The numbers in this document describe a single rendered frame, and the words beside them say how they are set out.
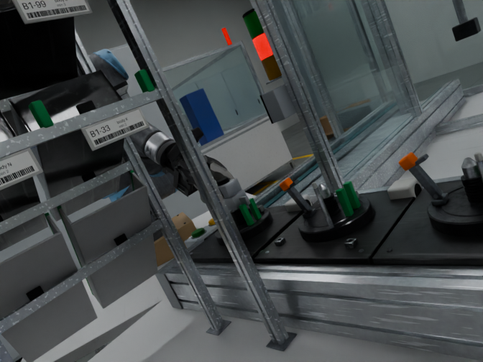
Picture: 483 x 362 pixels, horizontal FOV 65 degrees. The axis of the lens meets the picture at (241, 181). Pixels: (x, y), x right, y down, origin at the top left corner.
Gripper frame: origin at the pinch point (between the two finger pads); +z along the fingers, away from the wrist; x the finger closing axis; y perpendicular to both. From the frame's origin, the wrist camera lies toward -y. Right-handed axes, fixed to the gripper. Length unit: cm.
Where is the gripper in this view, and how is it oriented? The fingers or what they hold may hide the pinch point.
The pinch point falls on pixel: (227, 187)
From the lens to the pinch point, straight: 87.8
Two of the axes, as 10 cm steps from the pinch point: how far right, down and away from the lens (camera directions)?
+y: -1.6, 7.5, 6.4
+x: -6.3, 4.3, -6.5
